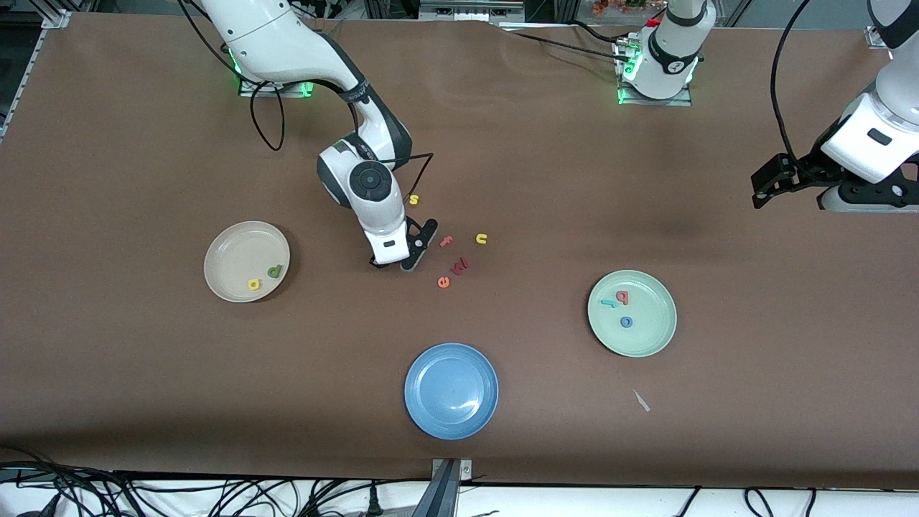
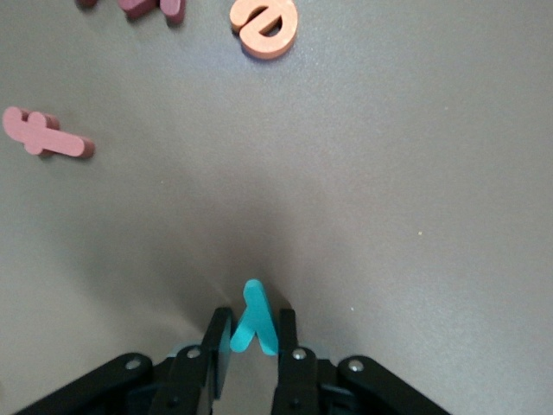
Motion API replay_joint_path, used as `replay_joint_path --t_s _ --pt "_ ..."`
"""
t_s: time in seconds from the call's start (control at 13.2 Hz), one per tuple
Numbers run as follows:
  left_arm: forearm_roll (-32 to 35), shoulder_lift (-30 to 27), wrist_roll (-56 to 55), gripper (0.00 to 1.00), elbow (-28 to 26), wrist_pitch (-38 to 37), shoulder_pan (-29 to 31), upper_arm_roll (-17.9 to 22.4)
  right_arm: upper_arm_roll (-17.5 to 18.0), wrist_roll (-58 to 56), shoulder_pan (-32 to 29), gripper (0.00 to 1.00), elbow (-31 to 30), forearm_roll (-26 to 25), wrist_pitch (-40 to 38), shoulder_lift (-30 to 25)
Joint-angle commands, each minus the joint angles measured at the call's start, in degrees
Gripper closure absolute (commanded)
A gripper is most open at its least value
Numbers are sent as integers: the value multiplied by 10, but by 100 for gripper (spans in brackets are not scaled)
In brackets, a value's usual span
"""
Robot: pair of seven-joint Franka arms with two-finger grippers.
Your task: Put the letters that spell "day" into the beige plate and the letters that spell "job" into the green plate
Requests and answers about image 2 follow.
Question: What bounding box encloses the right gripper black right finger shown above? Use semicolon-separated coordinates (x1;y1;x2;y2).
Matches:
270;308;451;415

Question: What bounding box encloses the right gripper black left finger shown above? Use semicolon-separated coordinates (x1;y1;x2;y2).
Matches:
14;307;237;415

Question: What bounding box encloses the teal letter y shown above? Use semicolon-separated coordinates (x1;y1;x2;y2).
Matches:
229;278;280;357

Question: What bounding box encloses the brown table cover sheet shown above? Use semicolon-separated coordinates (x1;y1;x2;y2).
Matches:
0;0;553;415

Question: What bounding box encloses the pink letter f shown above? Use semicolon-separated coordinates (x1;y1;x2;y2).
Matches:
1;105;97;159

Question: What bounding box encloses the orange letter e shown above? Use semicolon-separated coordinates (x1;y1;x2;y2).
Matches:
228;0;300;61

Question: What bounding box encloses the dark red letter w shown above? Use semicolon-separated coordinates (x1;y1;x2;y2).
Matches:
76;0;188;25

